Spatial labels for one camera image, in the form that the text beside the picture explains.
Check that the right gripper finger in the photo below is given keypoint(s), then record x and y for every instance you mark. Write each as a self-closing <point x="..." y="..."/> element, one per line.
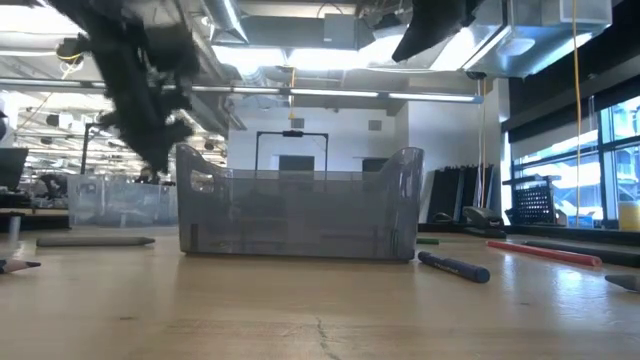
<point x="440" y="20"/>

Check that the green pencil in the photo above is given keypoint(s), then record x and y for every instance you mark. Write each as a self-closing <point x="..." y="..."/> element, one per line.
<point x="428" y="241"/>

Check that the blue pen with print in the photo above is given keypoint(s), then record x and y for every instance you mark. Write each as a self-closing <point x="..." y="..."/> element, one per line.
<point x="455" y="267"/>

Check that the red pencil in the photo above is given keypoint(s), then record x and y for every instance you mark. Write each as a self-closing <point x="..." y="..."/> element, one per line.
<point x="545" y="253"/>

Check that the grey pen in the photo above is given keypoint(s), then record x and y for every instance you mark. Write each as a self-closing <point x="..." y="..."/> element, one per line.
<point x="627" y="283"/>

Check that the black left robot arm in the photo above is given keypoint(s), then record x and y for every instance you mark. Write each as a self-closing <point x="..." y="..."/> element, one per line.
<point x="100" y="20"/>

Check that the clear plastic bin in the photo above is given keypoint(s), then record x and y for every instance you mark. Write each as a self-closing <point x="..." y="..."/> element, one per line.
<point x="120" y="202"/>

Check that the ceiling light strip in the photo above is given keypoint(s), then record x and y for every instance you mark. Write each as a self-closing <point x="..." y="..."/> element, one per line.
<point x="325" y="93"/>

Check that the dark monitor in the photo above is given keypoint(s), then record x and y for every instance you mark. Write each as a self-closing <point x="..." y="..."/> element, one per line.
<point x="12" y="167"/>

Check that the grey pencil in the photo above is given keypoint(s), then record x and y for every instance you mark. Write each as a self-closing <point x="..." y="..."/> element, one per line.
<point x="95" y="241"/>

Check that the black leaning panels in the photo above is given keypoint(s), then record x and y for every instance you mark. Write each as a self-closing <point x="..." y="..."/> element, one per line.
<point x="445" y="192"/>

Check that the black stapler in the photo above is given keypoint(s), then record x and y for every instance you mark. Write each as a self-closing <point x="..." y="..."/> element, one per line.
<point x="482" y="220"/>

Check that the black perforated metal stand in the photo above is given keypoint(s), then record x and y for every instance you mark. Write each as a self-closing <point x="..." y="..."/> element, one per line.
<point x="532" y="202"/>

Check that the grey translucent plastic bin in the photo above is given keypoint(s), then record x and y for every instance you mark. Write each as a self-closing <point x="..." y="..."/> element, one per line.
<point x="300" y="220"/>

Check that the yellow cup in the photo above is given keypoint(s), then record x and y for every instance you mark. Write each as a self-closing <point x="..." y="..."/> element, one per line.
<point x="630" y="217"/>

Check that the black gantry frame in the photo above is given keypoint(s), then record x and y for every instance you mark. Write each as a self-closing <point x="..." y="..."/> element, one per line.
<point x="85" y="150"/>
<point x="292" y="133"/>

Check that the silver ventilation duct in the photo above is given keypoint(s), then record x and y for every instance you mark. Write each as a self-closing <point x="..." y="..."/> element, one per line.
<point x="540" y="45"/>

